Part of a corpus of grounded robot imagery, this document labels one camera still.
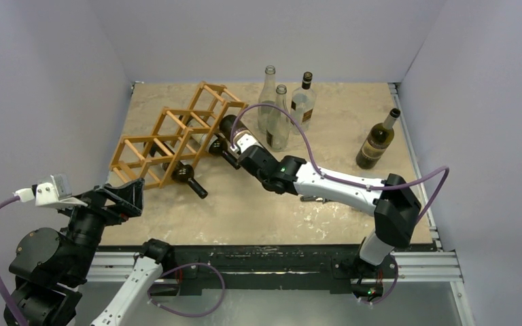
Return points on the tall clear bottle back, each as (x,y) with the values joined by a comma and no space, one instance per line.
(267,96)

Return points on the olive green wine bottle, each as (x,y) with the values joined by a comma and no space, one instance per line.
(231,129)

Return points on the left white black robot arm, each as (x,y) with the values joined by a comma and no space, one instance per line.
(50,264)

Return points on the wooden wine rack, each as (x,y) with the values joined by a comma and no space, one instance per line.
(177,135)

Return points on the dark bottle in lower rack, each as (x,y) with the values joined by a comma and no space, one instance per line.
(184,173)

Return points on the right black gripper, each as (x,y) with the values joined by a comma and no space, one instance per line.
(245,154)

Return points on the dark labelled wine bottle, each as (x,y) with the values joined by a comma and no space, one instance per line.
(219,147)

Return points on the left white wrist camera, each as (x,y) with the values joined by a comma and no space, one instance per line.
(53,192)

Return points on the black pruning shears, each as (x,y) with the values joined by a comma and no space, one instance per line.
(314,199)

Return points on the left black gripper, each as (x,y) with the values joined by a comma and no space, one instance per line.
(128,201)

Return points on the clear bottle front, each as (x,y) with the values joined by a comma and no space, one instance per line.
(278,124)

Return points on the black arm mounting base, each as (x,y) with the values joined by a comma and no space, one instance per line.
(191,269)

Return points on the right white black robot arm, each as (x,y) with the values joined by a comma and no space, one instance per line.
(394,207)

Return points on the clear liquor bottle black cap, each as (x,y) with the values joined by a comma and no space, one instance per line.
(303,101)

